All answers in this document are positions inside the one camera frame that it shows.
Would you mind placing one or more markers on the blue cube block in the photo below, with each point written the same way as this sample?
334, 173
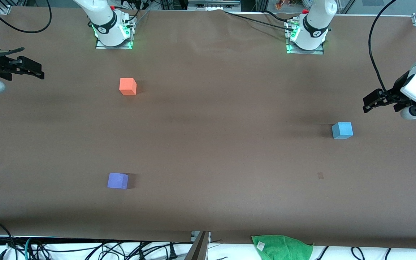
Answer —
342, 130

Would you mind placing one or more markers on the orange cube block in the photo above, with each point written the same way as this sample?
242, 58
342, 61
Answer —
127, 86

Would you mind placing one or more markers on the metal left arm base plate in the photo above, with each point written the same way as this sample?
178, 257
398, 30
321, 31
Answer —
321, 50

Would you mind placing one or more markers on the brown table cover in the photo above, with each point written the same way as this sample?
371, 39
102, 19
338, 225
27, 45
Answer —
208, 162

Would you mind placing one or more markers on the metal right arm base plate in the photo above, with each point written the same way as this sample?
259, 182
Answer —
133, 34

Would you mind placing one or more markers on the orange toy figure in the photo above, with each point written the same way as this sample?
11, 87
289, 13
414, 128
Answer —
282, 4

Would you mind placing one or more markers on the grey metal frame box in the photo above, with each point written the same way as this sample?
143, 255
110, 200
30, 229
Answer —
213, 5

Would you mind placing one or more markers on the green cloth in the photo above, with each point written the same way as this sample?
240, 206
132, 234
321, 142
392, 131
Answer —
284, 248

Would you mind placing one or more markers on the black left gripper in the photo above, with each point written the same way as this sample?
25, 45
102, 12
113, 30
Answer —
398, 88

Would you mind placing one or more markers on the grey metal post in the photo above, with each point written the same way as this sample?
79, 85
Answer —
198, 249

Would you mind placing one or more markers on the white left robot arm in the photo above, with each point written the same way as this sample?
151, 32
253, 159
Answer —
316, 21

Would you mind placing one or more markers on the purple cube block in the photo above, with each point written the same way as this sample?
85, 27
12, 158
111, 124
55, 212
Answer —
117, 181

